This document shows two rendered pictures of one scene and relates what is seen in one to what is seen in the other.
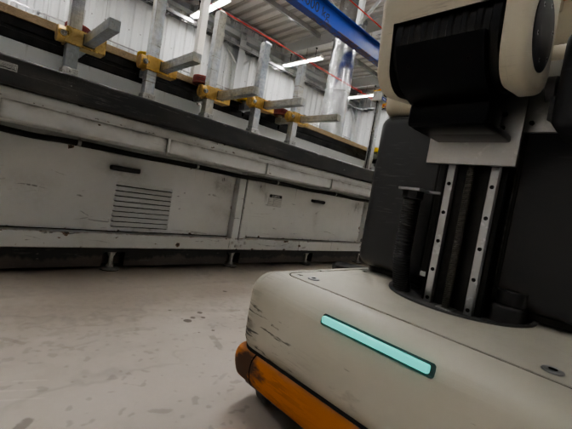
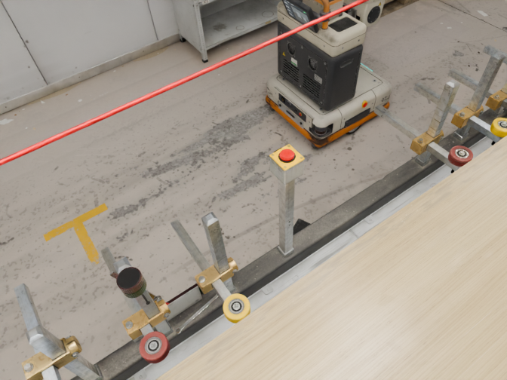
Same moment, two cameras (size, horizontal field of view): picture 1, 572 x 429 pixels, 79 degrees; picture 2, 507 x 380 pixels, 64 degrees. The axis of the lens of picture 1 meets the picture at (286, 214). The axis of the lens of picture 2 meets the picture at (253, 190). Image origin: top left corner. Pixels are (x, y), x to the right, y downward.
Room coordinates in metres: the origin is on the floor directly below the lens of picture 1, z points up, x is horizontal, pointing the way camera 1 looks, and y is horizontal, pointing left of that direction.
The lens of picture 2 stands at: (3.10, -0.40, 2.05)
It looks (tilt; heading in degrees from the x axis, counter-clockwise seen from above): 52 degrees down; 194
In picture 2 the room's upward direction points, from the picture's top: 5 degrees counter-clockwise
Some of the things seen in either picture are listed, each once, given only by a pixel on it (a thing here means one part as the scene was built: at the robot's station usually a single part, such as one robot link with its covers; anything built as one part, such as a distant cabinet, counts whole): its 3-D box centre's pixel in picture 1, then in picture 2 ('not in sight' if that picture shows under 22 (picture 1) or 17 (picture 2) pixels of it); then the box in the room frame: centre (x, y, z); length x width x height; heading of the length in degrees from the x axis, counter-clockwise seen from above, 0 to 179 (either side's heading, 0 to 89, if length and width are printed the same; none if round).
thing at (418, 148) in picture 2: (296, 118); (427, 140); (1.84, 0.03, 0.84); 0.14 x 0.06 x 0.05; 135
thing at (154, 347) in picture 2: not in sight; (158, 350); (2.81, -0.80, 0.85); 0.08 x 0.08 x 0.11
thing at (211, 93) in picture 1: (214, 95); (501, 97); (1.49, 0.38, 0.81); 0.14 x 0.06 x 0.05; 135
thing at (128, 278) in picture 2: not in sight; (140, 295); (2.74, -0.81, 1.07); 0.06 x 0.06 x 0.22; 45
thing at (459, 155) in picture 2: (279, 118); (456, 162); (1.96, 0.12, 0.85); 0.08 x 0.08 x 0.11
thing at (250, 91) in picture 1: (223, 96); (490, 94); (1.47, 0.34, 0.80); 0.43 x 0.03 x 0.04; 45
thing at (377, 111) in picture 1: (373, 135); (287, 216); (2.34, -0.48, 0.93); 0.05 x 0.05 x 0.45; 45
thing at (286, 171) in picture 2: (380, 97); (287, 165); (2.35, -0.48, 1.18); 0.07 x 0.07 x 0.08; 45
